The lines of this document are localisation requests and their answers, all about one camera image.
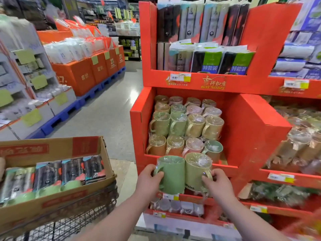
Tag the person's right hand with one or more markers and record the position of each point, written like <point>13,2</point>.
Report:
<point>220,188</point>

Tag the person's left hand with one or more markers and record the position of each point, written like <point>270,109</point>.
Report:
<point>146,184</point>

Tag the person's left thumb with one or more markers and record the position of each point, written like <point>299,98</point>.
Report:
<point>159,178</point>

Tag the person's right thumb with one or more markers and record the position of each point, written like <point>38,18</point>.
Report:
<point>207,181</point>

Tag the green ceramic mug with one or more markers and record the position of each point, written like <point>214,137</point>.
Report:
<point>173,175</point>

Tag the pale yellow ceramic mug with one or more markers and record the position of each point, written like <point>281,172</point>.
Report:
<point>194,173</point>

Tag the person's left forearm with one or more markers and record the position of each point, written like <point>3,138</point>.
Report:
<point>117,219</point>

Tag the person's right forearm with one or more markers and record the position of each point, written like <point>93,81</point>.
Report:
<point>247,220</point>

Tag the white yellow price tag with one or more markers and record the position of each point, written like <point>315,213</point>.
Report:
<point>296,83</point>
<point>280,177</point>
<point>180,77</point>
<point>170,197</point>
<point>258,209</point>
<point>159,214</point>

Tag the row of pale wrapped cups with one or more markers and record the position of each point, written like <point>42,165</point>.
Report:
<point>176,206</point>

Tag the white cardboard base box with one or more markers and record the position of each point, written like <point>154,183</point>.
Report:
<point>190,227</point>

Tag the stack of pastel wrapped mugs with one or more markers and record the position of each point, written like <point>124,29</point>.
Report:
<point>185,125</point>

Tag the dark tall packet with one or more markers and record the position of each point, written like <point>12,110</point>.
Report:
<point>47,174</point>
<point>94,168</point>
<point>73,170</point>

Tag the red cardboard display stand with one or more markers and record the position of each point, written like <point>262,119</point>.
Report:
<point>250,127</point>
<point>296,91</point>

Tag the pile of wrapped dark items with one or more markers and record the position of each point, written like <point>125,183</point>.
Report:
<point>280,194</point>

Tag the brown cardboard box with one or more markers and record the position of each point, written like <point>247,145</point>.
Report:
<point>62,198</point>

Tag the pile of wrapped glass cups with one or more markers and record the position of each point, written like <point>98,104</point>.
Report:
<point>297,140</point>

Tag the blue plastic pallet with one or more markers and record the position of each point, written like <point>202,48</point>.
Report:
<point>59,117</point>
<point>102,84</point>

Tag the row of green label packets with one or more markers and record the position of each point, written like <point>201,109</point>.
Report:
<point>220,61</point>

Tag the orange cardboard box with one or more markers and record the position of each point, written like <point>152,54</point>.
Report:
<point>121,57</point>
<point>112,62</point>
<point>75,76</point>
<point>99,67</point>

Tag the dark background shelf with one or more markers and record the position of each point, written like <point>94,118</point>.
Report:
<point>130,47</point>

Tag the grey green tall packet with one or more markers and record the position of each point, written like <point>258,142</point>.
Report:
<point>16,181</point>

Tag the clear plastic storage boxes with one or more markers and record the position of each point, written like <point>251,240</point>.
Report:
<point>128,28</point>

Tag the row of tall dark packets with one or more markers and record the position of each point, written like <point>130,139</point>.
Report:
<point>200,22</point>

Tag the white stacked display boxes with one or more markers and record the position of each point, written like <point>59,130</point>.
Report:
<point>27,80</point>

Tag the stack of white blue packs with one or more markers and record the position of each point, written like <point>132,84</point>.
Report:
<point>302,40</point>

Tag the pile of orange white packets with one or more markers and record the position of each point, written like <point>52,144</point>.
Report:
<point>75,27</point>

